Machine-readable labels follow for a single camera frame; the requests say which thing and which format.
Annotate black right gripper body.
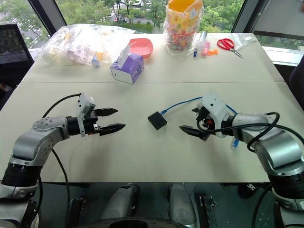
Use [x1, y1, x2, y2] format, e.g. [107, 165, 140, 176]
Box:
[196, 107, 216, 138]

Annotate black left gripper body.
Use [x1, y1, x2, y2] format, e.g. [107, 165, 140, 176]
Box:
[83, 109, 101, 137]

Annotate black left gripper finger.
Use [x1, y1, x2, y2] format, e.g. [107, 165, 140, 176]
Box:
[95, 107, 119, 118]
[98, 123, 126, 137]

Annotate small black box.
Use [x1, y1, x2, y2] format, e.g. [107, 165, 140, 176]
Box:
[148, 110, 168, 130]

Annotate purple tissue box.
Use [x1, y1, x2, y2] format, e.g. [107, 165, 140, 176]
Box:
[110, 45, 145, 85]

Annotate yellow bottle with blue cap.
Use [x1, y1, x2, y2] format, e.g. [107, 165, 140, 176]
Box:
[91, 50, 108, 68]

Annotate pink marker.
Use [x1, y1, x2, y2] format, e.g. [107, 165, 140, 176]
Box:
[201, 41, 211, 57]

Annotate clear plastic bottle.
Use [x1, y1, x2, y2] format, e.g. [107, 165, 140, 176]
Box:
[195, 31, 208, 49]

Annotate pink plastic bowl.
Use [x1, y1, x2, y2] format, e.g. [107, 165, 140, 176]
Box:
[128, 38, 154, 59]

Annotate grey rounded robot leg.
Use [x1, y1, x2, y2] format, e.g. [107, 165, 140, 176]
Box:
[99, 182, 141, 222]
[168, 182, 198, 228]

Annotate clear bag of pale items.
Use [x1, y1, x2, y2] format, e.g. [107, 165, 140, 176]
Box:
[37, 23, 136, 69]

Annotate black shoe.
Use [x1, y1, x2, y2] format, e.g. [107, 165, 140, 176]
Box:
[237, 182, 260, 200]

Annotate clear bag of colourful cups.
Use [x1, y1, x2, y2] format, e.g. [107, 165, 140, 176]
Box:
[163, 0, 203, 57]

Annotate clear empty plastic bag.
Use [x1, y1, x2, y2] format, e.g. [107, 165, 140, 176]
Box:
[228, 32, 257, 51]

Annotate dark rounded base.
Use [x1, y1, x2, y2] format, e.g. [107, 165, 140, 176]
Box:
[79, 218, 192, 228]

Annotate person in dark clothing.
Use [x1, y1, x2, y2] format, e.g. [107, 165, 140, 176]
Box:
[289, 62, 304, 110]

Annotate black mesh office chair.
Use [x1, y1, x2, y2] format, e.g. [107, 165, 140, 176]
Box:
[0, 23, 36, 97]

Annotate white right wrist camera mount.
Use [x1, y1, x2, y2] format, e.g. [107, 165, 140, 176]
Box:
[196, 92, 236, 139]

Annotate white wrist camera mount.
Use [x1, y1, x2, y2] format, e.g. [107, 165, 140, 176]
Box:
[75, 93, 97, 137]
[196, 92, 236, 139]

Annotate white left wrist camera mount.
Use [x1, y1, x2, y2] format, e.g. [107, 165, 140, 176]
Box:
[75, 93, 97, 137]

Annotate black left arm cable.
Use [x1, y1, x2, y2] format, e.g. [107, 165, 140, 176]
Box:
[37, 93, 82, 221]

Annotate blue cable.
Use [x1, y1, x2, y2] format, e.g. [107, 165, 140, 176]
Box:
[161, 95, 240, 151]

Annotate red handled scissors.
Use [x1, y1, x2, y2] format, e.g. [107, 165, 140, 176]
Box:
[216, 38, 244, 59]

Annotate black window frame post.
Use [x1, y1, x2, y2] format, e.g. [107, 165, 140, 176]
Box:
[28, 0, 67, 39]
[231, 0, 255, 33]

